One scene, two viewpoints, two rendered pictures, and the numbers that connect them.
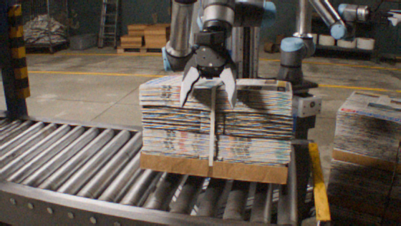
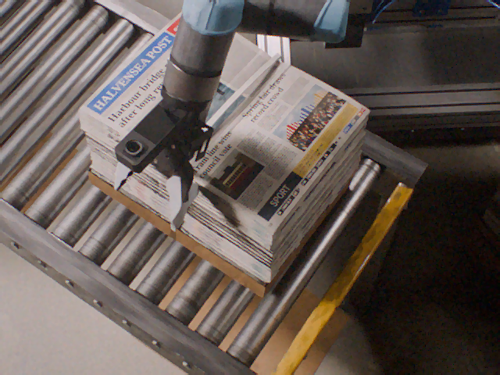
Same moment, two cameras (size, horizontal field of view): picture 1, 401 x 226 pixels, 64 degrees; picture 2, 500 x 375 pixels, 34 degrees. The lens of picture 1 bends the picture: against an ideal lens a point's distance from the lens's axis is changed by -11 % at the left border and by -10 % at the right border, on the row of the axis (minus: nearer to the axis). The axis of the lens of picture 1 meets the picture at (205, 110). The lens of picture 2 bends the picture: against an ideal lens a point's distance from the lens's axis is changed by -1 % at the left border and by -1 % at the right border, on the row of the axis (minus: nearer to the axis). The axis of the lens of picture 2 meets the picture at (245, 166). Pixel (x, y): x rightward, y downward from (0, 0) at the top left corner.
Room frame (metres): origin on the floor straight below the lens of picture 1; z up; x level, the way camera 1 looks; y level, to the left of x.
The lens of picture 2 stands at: (0.34, -0.36, 2.18)
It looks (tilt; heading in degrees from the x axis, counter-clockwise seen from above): 63 degrees down; 25
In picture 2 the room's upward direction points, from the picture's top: 3 degrees counter-clockwise
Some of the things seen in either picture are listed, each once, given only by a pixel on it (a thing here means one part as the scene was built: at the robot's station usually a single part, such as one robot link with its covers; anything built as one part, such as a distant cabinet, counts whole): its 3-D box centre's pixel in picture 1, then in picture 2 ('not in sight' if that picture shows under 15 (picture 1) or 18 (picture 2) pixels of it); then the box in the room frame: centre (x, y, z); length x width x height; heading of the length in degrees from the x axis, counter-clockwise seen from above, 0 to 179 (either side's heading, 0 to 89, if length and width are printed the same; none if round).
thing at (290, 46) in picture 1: (292, 51); not in sight; (1.84, -0.46, 0.98); 0.13 x 0.12 x 0.14; 141
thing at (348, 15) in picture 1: (349, 12); not in sight; (1.77, -0.75, 1.21); 0.11 x 0.08 x 0.09; 51
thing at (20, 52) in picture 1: (18, 52); not in sight; (1.53, 0.89, 1.05); 0.05 x 0.05 x 0.45; 78
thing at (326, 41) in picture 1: (338, 31); not in sight; (7.09, -2.76, 0.55); 1.80 x 0.70 x 1.09; 78
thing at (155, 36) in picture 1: (150, 38); not in sight; (7.68, 1.20, 0.28); 1.20 x 0.83 x 0.57; 78
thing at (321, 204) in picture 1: (318, 177); (344, 282); (0.82, -0.31, 0.81); 0.43 x 0.03 x 0.02; 168
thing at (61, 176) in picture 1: (80, 160); (33, 87); (0.98, 0.40, 0.77); 0.47 x 0.05 x 0.05; 168
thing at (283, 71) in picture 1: (290, 72); not in sight; (1.84, -0.46, 0.87); 0.15 x 0.15 x 0.10
